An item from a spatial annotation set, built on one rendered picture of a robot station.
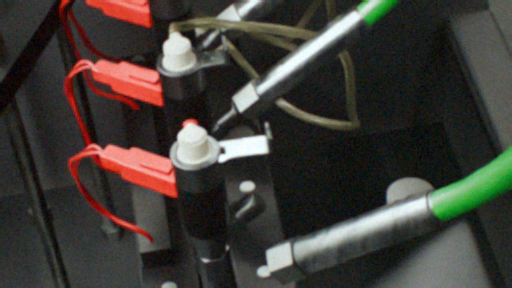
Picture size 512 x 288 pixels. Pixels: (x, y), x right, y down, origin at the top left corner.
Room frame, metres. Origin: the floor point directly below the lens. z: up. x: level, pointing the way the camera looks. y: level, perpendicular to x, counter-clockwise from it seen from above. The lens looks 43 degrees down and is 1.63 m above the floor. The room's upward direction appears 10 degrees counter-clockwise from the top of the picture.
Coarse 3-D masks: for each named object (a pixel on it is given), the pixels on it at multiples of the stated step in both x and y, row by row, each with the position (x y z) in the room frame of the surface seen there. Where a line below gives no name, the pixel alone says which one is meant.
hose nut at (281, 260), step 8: (288, 240) 0.43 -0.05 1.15; (272, 248) 0.43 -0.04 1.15; (280, 248) 0.42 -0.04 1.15; (288, 248) 0.42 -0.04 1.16; (272, 256) 0.42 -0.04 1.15; (280, 256) 0.42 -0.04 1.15; (288, 256) 0.42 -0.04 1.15; (272, 264) 0.42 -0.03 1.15; (280, 264) 0.42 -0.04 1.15; (288, 264) 0.41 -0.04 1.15; (296, 264) 0.41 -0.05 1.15; (272, 272) 0.42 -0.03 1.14; (280, 272) 0.41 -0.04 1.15; (288, 272) 0.41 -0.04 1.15; (296, 272) 0.41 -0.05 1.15; (304, 272) 0.41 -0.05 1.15; (312, 272) 0.41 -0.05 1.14; (280, 280) 0.41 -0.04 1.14; (288, 280) 0.41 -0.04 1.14; (296, 280) 0.41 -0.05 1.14
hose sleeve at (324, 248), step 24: (432, 192) 0.40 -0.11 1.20; (360, 216) 0.41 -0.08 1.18; (384, 216) 0.40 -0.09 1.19; (408, 216) 0.39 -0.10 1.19; (432, 216) 0.39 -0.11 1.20; (312, 240) 0.41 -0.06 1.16; (336, 240) 0.41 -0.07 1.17; (360, 240) 0.40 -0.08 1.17; (384, 240) 0.39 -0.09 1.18; (312, 264) 0.41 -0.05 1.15
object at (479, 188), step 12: (504, 156) 0.38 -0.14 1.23; (492, 168) 0.38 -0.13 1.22; (504, 168) 0.38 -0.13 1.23; (468, 180) 0.39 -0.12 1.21; (480, 180) 0.38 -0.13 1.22; (492, 180) 0.38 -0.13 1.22; (504, 180) 0.38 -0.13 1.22; (444, 192) 0.39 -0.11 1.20; (456, 192) 0.39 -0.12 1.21; (468, 192) 0.38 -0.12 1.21; (480, 192) 0.38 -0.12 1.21; (492, 192) 0.38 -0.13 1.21; (504, 192) 0.38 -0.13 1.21; (432, 204) 0.39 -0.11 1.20; (444, 204) 0.39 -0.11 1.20; (456, 204) 0.38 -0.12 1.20; (468, 204) 0.38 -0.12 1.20; (480, 204) 0.38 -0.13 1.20; (444, 216) 0.39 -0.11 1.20
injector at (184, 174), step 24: (216, 144) 0.52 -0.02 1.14; (192, 168) 0.51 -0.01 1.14; (216, 168) 0.51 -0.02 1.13; (192, 192) 0.51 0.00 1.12; (216, 192) 0.51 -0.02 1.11; (192, 216) 0.51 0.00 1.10; (216, 216) 0.51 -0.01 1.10; (240, 216) 0.51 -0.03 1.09; (192, 240) 0.51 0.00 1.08; (216, 240) 0.51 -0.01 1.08; (216, 264) 0.51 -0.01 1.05
